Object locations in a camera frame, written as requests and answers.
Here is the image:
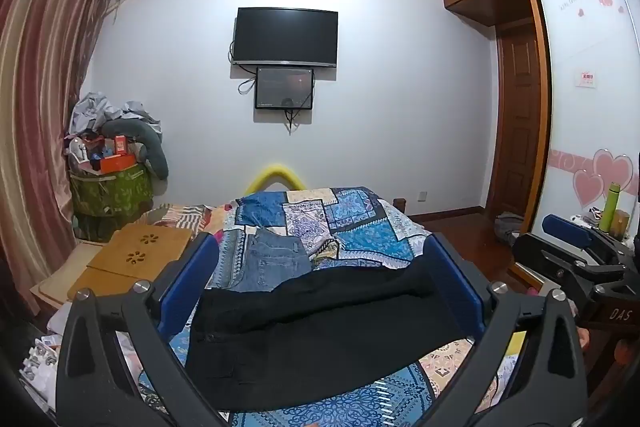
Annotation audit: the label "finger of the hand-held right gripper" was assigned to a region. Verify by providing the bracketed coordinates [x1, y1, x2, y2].
[511, 232, 626, 303]
[544, 213, 632, 268]

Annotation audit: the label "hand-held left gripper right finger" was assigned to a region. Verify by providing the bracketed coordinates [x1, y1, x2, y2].
[422, 232, 588, 427]

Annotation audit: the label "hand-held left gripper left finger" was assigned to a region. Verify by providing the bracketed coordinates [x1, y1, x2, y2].
[54, 232, 236, 427]

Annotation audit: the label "black pants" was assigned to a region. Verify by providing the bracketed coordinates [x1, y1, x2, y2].
[184, 257, 483, 413]

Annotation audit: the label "grey bag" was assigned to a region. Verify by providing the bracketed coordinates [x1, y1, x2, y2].
[495, 211, 526, 240]

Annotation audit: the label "green bottle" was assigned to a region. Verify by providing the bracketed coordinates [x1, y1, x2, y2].
[599, 182, 622, 233]

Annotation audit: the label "small wooden box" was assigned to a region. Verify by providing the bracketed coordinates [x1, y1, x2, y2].
[612, 208, 632, 240]

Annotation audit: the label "striped cloth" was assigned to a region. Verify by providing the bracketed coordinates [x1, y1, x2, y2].
[150, 204, 213, 229]

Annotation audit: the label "wooden lap desk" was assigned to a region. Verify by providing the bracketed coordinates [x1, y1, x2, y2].
[67, 223, 195, 303]

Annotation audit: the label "blue jeans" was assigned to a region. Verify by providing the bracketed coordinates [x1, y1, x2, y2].
[235, 227, 313, 293]

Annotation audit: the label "patchwork printed blanket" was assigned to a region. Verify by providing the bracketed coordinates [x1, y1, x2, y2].
[135, 187, 531, 427]

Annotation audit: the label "green storage bag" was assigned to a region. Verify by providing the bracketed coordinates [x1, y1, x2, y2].
[69, 164, 155, 220]

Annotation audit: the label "brown wooden door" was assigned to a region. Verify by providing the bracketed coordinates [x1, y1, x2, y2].
[492, 19, 551, 228]

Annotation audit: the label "white heart print sliding door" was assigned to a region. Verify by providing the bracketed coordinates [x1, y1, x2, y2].
[530, 0, 640, 228]

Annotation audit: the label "yellow foam bumper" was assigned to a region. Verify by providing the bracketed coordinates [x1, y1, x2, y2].
[243, 162, 303, 196]

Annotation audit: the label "orange box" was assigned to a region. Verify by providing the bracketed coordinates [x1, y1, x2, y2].
[97, 154, 138, 175]

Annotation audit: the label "beige board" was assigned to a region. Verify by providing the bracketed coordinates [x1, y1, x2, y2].
[30, 241, 103, 308]

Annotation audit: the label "white printed packets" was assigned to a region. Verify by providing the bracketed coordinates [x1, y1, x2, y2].
[19, 332, 66, 408]

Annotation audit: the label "pile of grey clothes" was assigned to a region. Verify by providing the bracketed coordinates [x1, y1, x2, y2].
[70, 92, 163, 138]

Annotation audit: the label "small black monitor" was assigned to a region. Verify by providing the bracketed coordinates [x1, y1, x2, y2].
[255, 66, 315, 110]

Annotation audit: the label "striped pink curtain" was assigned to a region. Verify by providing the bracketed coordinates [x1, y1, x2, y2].
[0, 0, 126, 318]

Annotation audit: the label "black wall television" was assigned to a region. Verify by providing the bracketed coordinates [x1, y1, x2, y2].
[234, 7, 339, 68]

